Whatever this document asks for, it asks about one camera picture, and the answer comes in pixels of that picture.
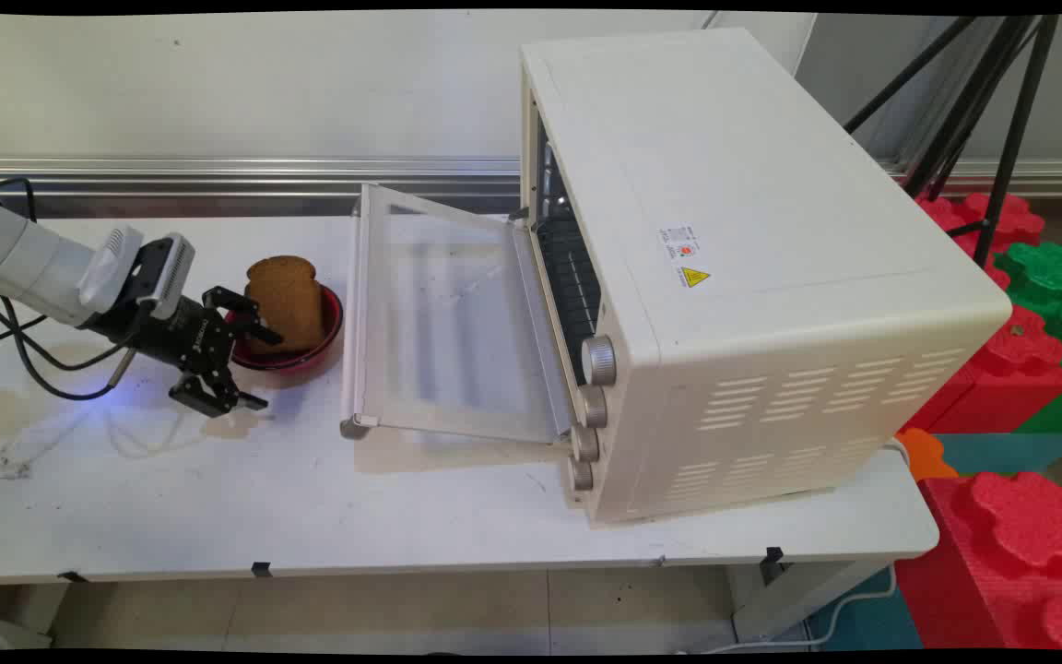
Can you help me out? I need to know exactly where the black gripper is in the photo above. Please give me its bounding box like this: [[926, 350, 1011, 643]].
[[85, 285, 286, 419]]

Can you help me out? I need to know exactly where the cream glass oven door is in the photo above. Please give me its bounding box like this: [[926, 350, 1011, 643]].
[[338, 183, 575, 446]]

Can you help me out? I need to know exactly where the brown bread slice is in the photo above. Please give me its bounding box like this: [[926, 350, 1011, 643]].
[[244, 255, 325, 357]]

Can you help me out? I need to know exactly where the red round bowl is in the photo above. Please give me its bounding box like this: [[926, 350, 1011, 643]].
[[224, 283, 346, 375]]

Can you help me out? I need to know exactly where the white table leg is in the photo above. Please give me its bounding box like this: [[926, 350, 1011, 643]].
[[727, 553, 903, 644], [0, 581, 72, 652]]

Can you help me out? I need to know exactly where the large silver oven knob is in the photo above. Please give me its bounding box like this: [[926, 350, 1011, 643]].
[[580, 335, 619, 387]]

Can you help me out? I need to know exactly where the white label sticker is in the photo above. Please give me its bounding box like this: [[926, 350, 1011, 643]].
[[661, 225, 701, 262]]

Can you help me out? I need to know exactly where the cream toaster oven body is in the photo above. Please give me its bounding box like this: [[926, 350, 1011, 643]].
[[519, 27, 1015, 529]]

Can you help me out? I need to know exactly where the teal floor mat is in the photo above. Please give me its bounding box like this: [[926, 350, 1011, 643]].
[[806, 566, 925, 652]]

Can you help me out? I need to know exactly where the orange foam piece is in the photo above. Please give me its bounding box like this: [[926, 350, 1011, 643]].
[[894, 427, 960, 483]]

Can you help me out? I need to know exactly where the large red foam block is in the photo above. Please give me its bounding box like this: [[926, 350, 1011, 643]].
[[899, 303, 1062, 435], [894, 471, 1062, 652]]

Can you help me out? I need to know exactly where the teal foam block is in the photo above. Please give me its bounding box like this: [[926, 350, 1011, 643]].
[[934, 431, 1062, 477]]

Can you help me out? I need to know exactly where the black tripod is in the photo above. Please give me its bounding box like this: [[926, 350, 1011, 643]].
[[844, 14, 1062, 269]]

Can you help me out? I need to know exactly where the green foam block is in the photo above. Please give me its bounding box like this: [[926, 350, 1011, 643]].
[[994, 241, 1062, 435]]

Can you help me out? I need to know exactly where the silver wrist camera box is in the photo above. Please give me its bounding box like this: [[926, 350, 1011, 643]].
[[132, 232, 197, 322]]

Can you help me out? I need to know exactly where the aluminium wall rail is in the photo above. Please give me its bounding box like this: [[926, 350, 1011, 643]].
[[0, 156, 1062, 219]]

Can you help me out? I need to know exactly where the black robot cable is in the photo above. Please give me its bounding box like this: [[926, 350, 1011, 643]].
[[0, 176, 39, 223], [0, 284, 138, 402]]

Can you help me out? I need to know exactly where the white power cable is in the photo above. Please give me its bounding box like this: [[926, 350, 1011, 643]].
[[677, 437, 912, 657]]

